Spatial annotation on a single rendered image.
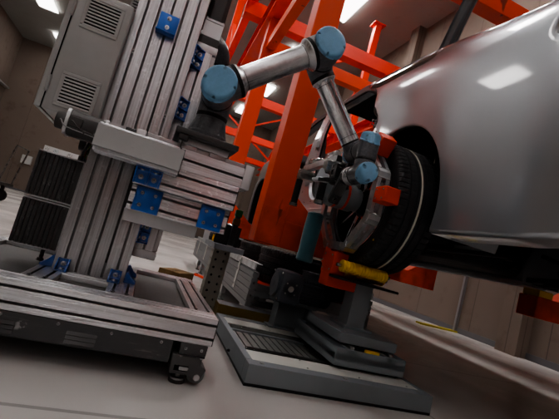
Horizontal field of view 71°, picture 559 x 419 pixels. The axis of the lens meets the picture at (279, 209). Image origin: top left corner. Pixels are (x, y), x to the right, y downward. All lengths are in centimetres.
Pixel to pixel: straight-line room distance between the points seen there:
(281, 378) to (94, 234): 88
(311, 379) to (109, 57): 141
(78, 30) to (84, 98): 24
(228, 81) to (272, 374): 105
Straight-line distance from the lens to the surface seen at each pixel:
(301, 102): 248
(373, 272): 194
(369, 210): 177
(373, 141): 148
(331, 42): 150
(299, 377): 161
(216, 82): 136
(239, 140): 432
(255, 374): 155
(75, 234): 162
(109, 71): 164
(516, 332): 600
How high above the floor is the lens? 50
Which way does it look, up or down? 6 degrees up
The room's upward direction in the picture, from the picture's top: 15 degrees clockwise
